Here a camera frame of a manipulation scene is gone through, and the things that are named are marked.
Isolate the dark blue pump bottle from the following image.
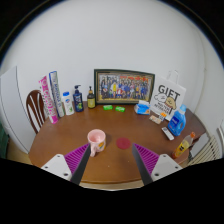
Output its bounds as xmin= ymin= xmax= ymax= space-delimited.
xmin=72 ymin=84 xmax=85 ymax=113

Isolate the blue detergent bottle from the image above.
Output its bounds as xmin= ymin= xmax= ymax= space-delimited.
xmin=166 ymin=103 xmax=188 ymax=137

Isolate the white radiator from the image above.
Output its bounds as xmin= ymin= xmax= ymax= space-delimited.
xmin=188 ymin=134 xmax=223 ymax=167

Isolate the white remote control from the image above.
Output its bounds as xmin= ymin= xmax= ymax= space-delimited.
xmin=161 ymin=126 xmax=175 ymax=141

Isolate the white and blue shuttlecock tube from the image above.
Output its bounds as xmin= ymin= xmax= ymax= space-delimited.
xmin=48 ymin=70 xmax=66 ymax=118

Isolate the orange-capped juice bottle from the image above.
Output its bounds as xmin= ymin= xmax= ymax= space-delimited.
xmin=172 ymin=131 xmax=196 ymax=160

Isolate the blue tissue pack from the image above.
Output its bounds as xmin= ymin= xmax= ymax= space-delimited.
xmin=133 ymin=99 xmax=152 ymax=116

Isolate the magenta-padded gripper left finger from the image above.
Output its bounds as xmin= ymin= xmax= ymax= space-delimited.
xmin=40 ymin=143 xmax=92 ymax=186

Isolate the pink ceramic mug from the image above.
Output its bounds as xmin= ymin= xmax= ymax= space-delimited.
xmin=86 ymin=128 xmax=107 ymax=158

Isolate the white paper gift bag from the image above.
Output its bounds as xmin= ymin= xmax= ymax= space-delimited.
xmin=149 ymin=69 xmax=187 ymax=122

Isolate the white shampoo bottle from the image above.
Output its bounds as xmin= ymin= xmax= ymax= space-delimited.
xmin=61 ymin=91 xmax=75 ymax=116

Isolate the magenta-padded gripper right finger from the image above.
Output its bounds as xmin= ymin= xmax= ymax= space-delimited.
xmin=131 ymin=143 xmax=184 ymax=186

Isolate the tall white panel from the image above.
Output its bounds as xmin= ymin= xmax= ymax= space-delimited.
xmin=0 ymin=65 xmax=36 ymax=154

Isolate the framed group photo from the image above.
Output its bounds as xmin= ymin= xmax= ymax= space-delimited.
xmin=93 ymin=68 xmax=156 ymax=105

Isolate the dark yellow-labelled pump bottle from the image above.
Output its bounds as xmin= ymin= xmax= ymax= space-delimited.
xmin=86 ymin=85 xmax=97 ymax=109

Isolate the pink shuttlecock tube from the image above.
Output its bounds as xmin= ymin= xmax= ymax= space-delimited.
xmin=38 ymin=75 xmax=59 ymax=125

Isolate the brown wooden side cabinet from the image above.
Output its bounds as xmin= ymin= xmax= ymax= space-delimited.
xmin=185 ymin=108 xmax=208 ymax=141

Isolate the flat round red coaster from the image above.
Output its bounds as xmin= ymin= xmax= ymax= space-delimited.
xmin=115 ymin=136 xmax=132 ymax=150

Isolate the small snack packet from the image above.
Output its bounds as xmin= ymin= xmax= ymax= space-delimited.
xmin=148 ymin=114 xmax=162 ymax=125

